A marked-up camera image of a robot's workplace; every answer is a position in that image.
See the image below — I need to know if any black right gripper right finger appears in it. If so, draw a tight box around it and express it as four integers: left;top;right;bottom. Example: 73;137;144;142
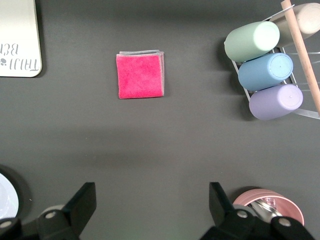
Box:
201;181;316;240

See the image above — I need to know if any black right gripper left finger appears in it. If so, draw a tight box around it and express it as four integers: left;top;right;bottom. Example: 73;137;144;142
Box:
0;181;97;240

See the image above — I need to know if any white plate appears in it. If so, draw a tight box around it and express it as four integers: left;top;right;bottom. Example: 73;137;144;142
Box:
0;173;20;221

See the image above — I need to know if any metal scoop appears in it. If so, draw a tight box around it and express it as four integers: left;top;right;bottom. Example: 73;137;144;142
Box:
249;196;283;223

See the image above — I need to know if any pink ribbed bowl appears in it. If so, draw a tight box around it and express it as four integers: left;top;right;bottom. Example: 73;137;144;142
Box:
232;188;305;227

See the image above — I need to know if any pale purple cup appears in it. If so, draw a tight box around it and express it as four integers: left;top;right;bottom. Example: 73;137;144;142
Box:
248;83;304;122

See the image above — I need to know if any pink folded cloth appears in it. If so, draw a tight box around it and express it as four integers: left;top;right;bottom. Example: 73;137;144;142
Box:
115;49;166;101

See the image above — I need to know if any pale blue cup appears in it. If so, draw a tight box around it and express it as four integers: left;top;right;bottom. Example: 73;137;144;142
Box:
237;52;294;92

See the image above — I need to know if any pale green cup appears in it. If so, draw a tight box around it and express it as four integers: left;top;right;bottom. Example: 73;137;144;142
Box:
223;20;281;64

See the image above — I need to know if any wooden rod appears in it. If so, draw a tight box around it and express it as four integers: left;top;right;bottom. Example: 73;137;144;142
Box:
280;0;320;117

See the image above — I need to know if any beige bear print tray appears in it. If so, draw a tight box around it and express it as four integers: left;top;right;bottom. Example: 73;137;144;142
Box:
0;0;43;78

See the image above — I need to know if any beige cup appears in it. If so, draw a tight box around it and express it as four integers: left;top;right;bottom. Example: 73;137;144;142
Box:
268;2;320;48

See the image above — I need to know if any white wire cup rack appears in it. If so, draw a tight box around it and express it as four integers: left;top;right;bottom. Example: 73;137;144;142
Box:
231;4;320;119

